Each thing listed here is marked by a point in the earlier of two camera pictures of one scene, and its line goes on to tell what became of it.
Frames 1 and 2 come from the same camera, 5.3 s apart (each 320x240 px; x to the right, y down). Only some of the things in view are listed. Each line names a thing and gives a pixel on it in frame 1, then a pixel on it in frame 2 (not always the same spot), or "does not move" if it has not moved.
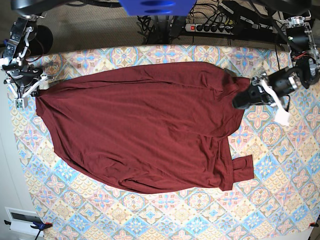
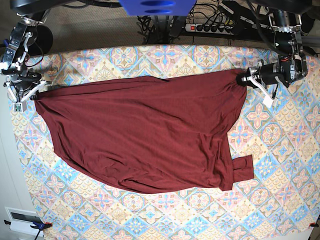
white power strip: x=208 y=28 does not move
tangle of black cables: x=160 y=29 does not move
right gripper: x=278 y=83 → x=269 y=74
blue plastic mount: x=157 y=7 does not move
